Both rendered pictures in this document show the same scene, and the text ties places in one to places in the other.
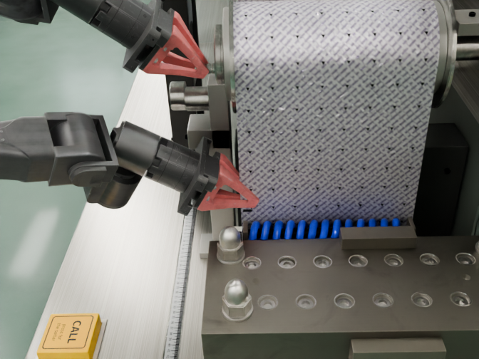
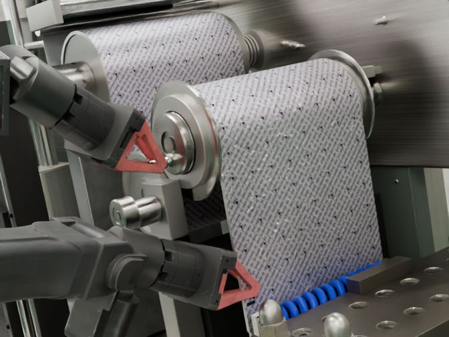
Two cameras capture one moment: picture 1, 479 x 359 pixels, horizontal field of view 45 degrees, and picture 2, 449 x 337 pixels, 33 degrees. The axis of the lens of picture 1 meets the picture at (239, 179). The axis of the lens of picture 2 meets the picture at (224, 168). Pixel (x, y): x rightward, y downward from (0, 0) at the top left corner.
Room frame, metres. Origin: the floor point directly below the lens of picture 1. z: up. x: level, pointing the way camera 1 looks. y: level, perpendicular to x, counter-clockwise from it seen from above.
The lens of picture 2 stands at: (-0.07, 0.50, 1.36)
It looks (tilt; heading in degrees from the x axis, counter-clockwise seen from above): 9 degrees down; 324
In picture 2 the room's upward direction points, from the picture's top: 10 degrees counter-clockwise
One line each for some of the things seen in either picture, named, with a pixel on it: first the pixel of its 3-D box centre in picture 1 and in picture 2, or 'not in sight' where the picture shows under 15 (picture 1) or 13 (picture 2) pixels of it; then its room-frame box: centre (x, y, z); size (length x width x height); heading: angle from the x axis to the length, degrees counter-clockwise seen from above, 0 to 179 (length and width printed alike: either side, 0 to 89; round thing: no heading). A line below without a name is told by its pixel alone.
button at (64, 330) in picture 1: (70, 337); not in sight; (0.54, 0.24, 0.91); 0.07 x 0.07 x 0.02; 88
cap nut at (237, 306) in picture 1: (237, 295); (338, 333); (0.47, 0.01, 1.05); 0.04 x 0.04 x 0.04
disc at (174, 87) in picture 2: (233, 54); (184, 140); (0.69, 0.00, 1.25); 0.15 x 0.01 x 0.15; 178
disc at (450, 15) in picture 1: (434, 48); (334, 102); (0.68, -0.25, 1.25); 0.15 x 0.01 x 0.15; 178
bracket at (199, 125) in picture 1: (211, 171); (170, 302); (0.73, 0.04, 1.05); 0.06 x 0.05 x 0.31; 88
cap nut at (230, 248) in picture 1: (229, 241); (271, 319); (0.56, 0.02, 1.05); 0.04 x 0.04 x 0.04
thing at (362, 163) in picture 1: (329, 172); (309, 230); (0.63, -0.12, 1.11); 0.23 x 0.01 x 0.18; 88
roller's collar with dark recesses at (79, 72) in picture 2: not in sight; (67, 86); (0.94, 0.02, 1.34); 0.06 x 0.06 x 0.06; 88
